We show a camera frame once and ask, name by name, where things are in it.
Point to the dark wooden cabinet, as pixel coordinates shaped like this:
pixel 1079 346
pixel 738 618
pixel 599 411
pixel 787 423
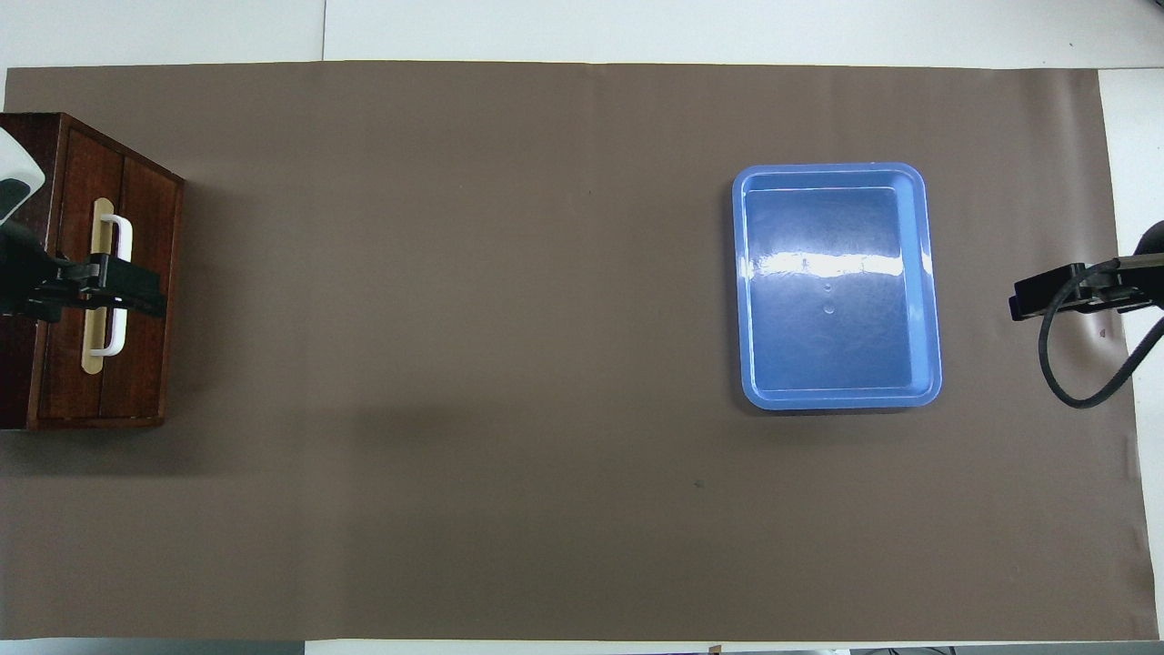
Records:
pixel 14 373

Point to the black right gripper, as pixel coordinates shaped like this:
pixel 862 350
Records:
pixel 1128 287

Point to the brown table mat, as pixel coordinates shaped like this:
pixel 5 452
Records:
pixel 455 364

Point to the blue plastic tray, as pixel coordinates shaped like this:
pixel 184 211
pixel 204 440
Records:
pixel 837 346

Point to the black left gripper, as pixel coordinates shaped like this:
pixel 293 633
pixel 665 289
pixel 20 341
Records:
pixel 27 273

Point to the wooden drawer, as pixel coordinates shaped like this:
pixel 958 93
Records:
pixel 145 227

